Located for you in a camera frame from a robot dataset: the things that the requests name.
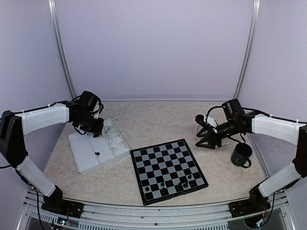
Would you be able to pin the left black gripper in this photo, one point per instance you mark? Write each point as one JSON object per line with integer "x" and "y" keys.
{"x": 98, "y": 130}

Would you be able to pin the black king piece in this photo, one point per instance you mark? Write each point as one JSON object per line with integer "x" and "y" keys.
{"x": 179, "y": 187}

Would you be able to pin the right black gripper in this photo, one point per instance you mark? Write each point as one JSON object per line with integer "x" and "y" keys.
{"x": 212, "y": 139}

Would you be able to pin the white plastic tray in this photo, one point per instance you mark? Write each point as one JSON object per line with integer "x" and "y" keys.
{"x": 84, "y": 148}

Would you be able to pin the aluminium corner post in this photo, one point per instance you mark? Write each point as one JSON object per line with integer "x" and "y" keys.
{"x": 60, "y": 47}
{"x": 248, "y": 49}

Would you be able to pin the aluminium front frame rail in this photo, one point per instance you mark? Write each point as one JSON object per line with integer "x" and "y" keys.
{"x": 99, "y": 216}

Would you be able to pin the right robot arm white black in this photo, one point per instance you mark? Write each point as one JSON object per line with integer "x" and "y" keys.
{"x": 257, "y": 122}

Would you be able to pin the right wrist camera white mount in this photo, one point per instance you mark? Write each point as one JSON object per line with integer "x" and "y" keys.
{"x": 204, "y": 121}

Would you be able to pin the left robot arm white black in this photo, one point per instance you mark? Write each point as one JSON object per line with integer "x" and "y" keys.
{"x": 82, "y": 111}

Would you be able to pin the black white chessboard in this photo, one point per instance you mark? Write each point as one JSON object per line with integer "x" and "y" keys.
{"x": 171, "y": 161}

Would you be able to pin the pile of white chess pieces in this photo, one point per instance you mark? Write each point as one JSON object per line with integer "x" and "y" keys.
{"x": 114, "y": 140}

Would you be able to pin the left aluminium corner post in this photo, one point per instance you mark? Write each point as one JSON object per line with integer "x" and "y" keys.
{"x": 60, "y": 47}

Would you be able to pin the grey spiral collapsible bowl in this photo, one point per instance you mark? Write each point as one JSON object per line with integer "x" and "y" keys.
{"x": 225, "y": 142}

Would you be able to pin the dark green mug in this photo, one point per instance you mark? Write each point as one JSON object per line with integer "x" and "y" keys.
{"x": 241, "y": 155}

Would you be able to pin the right aluminium corner post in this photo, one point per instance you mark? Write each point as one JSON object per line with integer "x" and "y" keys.
{"x": 248, "y": 49}

